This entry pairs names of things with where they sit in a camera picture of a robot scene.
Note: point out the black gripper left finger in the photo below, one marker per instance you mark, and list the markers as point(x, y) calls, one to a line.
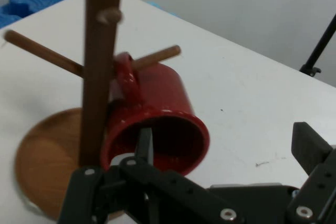
point(157, 192)

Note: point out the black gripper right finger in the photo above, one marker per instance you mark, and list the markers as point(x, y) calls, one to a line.
point(320, 176)

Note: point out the red ceramic mug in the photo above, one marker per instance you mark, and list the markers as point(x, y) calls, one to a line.
point(162, 90)

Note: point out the black tripod stand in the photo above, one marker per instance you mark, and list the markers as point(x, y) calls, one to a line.
point(316, 56)

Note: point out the brown wooden mug tree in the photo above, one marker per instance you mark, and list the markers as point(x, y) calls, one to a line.
point(98, 64)

